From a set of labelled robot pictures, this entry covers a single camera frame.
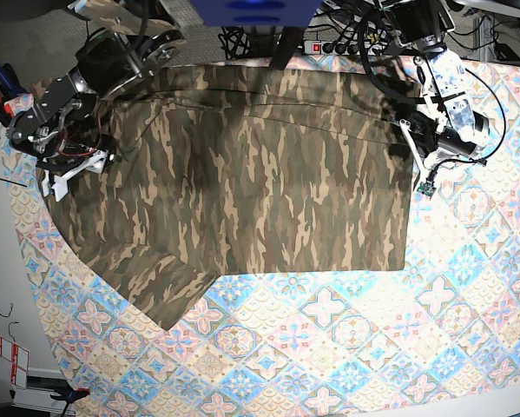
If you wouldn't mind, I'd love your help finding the camouflage T-shirt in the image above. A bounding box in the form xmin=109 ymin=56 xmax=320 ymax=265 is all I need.
xmin=45 ymin=65 xmax=413 ymax=329

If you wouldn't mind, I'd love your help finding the patterned tile tablecloth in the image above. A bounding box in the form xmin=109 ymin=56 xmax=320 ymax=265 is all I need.
xmin=2 ymin=63 xmax=520 ymax=416

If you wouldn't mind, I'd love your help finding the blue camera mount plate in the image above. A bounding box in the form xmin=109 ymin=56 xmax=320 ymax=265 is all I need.
xmin=191 ymin=0 xmax=322 ymax=27

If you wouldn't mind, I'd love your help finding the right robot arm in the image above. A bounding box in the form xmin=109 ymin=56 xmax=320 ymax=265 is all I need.
xmin=6 ymin=1 xmax=186 ymax=201

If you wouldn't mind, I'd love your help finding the white power strip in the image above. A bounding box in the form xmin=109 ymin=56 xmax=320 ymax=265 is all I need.
xmin=300 ymin=37 xmax=412 ymax=56

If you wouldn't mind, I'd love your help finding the black support post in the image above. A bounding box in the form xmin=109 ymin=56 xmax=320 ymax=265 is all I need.
xmin=269 ymin=26 xmax=306 ymax=70

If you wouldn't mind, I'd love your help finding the red black clamp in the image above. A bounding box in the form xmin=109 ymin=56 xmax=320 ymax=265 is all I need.
xmin=0 ymin=63 xmax=27 ymax=128

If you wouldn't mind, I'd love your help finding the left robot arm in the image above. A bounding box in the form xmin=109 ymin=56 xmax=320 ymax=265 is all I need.
xmin=357 ymin=1 xmax=490 ymax=197

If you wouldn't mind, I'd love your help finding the blue orange clamp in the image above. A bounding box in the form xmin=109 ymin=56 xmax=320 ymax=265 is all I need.
xmin=50 ymin=387 xmax=90 ymax=404

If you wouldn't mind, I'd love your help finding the black hex key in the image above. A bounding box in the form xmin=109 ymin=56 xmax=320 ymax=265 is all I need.
xmin=0 ymin=175 xmax=28 ymax=188

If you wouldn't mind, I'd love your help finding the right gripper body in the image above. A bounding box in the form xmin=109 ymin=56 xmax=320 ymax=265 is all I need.
xmin=36 ymin=149 xmax=116 ymax=202

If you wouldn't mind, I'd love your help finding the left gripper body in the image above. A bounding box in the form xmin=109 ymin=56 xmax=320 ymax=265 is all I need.
xmin=392 ymin=116 xmax=488 ymax=197

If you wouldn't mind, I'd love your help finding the red white label card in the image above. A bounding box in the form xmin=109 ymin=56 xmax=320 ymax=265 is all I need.
xmin=0 ymin=336 xmax=30 ymax=389

